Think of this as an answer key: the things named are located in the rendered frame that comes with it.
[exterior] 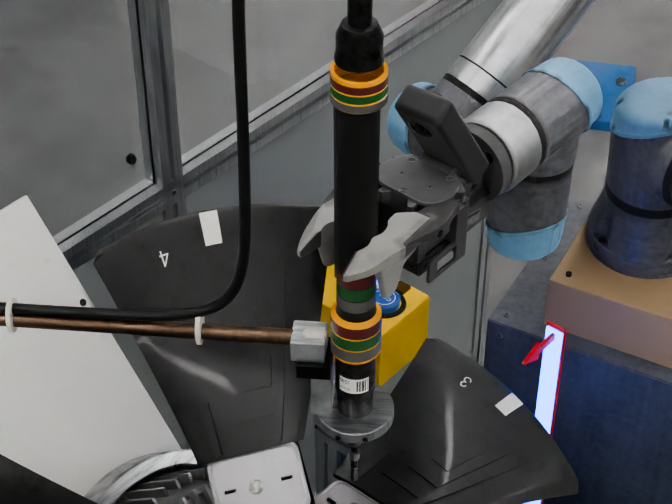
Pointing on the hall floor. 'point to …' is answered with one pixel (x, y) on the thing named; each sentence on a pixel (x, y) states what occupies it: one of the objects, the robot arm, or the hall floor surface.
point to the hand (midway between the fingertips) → (332, 250)
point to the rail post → (325, 464)
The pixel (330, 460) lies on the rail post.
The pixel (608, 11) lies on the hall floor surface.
